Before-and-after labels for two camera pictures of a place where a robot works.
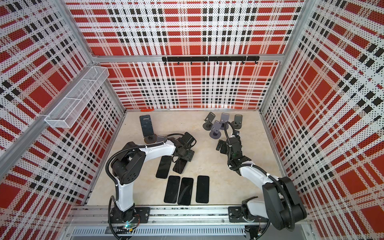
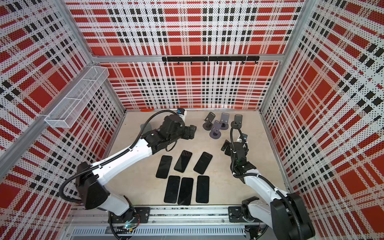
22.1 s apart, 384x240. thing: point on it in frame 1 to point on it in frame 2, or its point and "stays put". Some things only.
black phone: [164, 167] stays put
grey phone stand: [209, 119] stays put
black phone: [202, 189] stays put
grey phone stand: [237, 124] stays put
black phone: [146, 125] to [203, 162]
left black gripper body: [187, 154] to [187, 133]
